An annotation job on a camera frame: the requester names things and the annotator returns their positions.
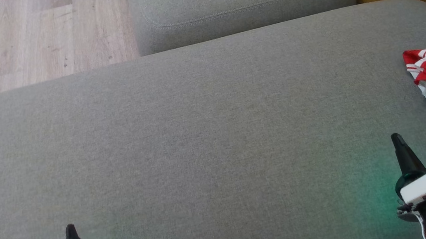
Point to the grey sofa cushion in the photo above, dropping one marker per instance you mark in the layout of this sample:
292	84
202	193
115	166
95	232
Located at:
242	2

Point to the grey fabric sofa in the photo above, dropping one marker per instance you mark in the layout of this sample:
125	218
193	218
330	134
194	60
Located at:
202	158

